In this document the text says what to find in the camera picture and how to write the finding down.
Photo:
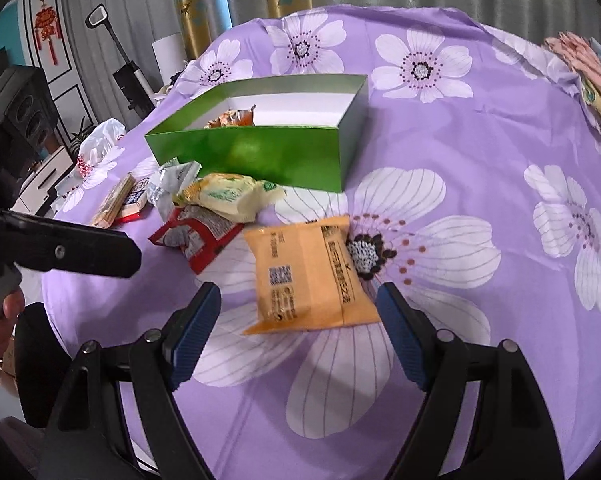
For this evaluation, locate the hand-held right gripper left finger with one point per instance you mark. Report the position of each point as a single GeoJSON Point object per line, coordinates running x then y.
{"type": "Point", "coordinates": [195, 332]}

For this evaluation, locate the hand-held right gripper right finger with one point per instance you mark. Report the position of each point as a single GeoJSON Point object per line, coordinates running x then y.
{"type": "Point", "coordinates": [400, 337]}

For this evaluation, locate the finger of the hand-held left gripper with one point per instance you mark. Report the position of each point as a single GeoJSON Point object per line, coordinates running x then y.
{"type": "Point", "coordinates": [80, 250]}

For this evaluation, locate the tan wafer packet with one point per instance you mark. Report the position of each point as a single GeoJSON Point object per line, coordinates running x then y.
{"type": "Point", "coordinates": [111, 205]}

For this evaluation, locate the white blue snack packet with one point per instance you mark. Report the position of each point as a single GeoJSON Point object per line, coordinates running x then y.
{"type": "Point", "coordinates": [133, 200]}

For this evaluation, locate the red snack packet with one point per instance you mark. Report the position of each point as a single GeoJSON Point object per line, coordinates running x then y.
{"type": "Point", "coordinates": [200, 240]}

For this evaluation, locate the green cardboard box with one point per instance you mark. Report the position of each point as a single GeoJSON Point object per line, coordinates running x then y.
{"type": "Point", "coordinates": [260, 155]}

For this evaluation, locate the person's left hand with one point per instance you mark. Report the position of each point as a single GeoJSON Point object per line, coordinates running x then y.
{"type": "Point", "coordinates": [3, 332]}

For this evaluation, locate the white cabinet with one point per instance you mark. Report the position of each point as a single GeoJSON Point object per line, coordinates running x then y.
{"type": "Point", "coordinates": [45, 175]}

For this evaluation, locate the green potted plant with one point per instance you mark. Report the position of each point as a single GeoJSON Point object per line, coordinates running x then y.
{"type": "Point", "coordinates": [78, 135]}

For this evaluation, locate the white plastic bag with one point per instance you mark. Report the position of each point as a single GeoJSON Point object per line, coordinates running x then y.
{"type": "Point", "coordinates": [100, 140]}

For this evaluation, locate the white sheer curtain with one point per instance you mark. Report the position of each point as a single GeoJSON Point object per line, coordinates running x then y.
{"type": "Point", "coordinates": [95, 60]}

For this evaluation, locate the silver snack packet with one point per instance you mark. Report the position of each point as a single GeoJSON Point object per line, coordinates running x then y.
{"type": "Point", "coordinates": [168, 185]}

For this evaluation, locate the black white floor washer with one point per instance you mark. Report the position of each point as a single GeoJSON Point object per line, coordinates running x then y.
{"type": "Point", "coordinates": [130, 85]}

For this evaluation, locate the white box appliance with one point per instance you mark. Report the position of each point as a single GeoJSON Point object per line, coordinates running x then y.
{"type": "Point", "coordinates": [168, 55]}

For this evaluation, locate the purple floral tablecloth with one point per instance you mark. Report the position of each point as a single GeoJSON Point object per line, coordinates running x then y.
{"type": "Point", "coordinates": [480, 160]}

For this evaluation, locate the orange brown snack packet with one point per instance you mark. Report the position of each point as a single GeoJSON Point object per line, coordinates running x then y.
{"type": "Point", "coordinates": [230, 119]}

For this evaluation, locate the pile of folded clothes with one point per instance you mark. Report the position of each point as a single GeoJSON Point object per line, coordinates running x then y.
{"type": "Point", "coordinates": [590, 70]}

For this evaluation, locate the red knot wall ornament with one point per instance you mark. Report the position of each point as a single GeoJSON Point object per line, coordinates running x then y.
{"type": "Point", "coordinates": [46, 25]}

